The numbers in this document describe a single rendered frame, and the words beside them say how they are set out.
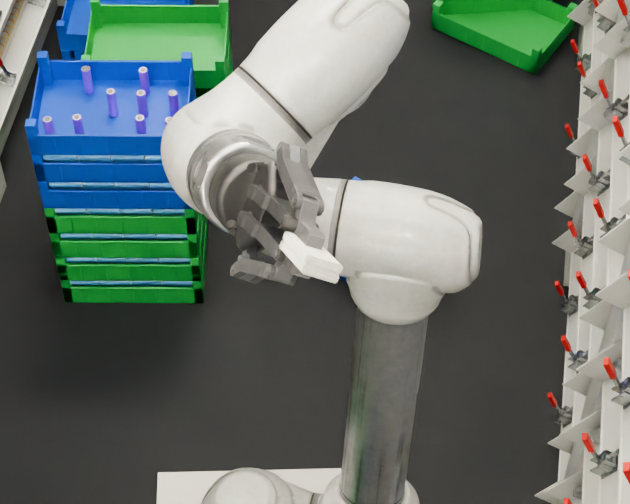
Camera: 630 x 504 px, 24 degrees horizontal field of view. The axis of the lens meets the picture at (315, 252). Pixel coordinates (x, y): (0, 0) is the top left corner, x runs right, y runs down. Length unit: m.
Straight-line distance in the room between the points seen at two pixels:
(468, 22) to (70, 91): 1.22
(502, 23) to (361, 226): 1.89
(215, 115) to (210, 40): 1.83
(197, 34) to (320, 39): 1.85
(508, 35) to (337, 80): 2.34
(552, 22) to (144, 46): 1.11
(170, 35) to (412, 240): 1.44
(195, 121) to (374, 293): 0.62
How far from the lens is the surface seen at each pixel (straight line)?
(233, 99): 1.40
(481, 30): 3.73
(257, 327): 3.11
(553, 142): 3.49
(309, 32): 1.40
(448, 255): 1.92
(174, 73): 2.91
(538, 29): 3.75
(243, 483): 2.31
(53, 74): 2.94
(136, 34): 3.25
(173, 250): 3.01
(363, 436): 2.16
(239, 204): 1.29
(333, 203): 1.93
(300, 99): 1.40
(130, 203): 2.91
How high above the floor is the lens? 2.55
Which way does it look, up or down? 52 degrees down
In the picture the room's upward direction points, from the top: straight up
